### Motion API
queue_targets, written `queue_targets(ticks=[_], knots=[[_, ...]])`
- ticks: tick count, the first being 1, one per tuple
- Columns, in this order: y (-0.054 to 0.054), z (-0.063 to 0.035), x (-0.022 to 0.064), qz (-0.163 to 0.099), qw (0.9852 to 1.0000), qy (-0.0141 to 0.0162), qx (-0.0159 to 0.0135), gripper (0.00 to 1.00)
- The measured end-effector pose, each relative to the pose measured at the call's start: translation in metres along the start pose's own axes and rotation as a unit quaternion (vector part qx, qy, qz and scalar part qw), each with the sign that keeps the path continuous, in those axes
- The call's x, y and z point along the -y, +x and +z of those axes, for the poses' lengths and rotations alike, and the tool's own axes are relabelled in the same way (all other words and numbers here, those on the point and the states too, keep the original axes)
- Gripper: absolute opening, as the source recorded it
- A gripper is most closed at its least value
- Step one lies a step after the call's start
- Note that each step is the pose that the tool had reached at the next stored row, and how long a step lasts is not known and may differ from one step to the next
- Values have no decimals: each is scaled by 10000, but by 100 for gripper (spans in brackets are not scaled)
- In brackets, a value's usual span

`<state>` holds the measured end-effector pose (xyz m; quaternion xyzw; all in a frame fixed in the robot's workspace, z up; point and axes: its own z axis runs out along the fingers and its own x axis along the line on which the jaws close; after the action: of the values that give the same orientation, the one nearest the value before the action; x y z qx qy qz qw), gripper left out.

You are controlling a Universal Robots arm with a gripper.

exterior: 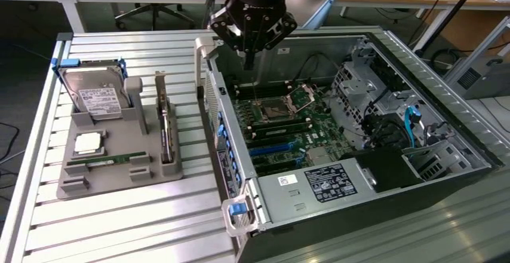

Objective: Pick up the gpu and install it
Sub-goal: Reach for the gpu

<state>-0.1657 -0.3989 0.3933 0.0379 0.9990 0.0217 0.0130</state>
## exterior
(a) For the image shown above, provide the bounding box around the grey aluminium frame rail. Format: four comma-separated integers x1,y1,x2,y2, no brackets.
442,16,510,80

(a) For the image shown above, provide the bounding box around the long black expansion slot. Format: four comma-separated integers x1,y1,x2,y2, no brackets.
245,137,294,149
253,158,298,170

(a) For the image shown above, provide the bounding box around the black stand pole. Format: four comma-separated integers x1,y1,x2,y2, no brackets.
414,0,489,55

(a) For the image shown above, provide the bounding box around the black office chair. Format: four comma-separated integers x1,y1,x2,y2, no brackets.
115,2,197,31

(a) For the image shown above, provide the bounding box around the grey metal disk bay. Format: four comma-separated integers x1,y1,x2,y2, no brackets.
399,139,477,182

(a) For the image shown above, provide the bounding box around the hard disk with blue rails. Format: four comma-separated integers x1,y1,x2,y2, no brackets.
51,57,136,121

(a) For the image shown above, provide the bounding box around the black open PC case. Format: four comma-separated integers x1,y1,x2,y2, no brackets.
193,30,503,263

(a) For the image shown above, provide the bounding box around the dark RAM stick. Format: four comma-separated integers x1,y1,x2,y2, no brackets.
249,120,314,140

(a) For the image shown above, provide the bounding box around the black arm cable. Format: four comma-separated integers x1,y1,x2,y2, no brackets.
204,0,222,32

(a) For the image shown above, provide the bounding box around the black green graphics card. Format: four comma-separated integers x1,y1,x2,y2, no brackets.
153,70,177,164

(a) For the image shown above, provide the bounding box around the grey computer tower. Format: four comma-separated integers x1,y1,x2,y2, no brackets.
443,56,510,100

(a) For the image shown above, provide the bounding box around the metal socket cover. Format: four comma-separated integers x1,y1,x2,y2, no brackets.
282,82,321,114

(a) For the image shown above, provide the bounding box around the black plastic cover block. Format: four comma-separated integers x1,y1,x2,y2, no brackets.
341,146,426,194

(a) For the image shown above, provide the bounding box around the grey power supply unit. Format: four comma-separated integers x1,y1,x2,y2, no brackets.
254,157,378,227

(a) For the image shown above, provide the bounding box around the blue SATA wire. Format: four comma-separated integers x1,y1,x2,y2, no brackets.
402,105,422,149

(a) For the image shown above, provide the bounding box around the green Dell motherboard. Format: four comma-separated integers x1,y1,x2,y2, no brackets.
229,77,349,178

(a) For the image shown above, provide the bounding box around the metal disk bay cage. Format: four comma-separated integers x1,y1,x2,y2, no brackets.
330,59,402,119

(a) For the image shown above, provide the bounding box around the black looped wire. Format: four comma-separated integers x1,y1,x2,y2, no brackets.
298,52,341,86

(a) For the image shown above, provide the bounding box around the grey parts rack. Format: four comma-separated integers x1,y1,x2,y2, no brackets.
55,76,185,200

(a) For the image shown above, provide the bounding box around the green RAM stick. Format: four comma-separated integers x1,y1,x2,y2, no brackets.
65,151,146,167

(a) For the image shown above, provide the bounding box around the blue expansion slot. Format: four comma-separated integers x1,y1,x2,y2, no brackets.
248,143,294,157

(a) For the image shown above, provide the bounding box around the black wire bundle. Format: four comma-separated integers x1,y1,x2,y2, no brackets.
360,112,414,152

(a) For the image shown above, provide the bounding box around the silver chipset heatsink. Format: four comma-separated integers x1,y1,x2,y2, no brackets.
305,148,341,167

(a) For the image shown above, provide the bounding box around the silver CPU chip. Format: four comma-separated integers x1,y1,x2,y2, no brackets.
73,131,104,154

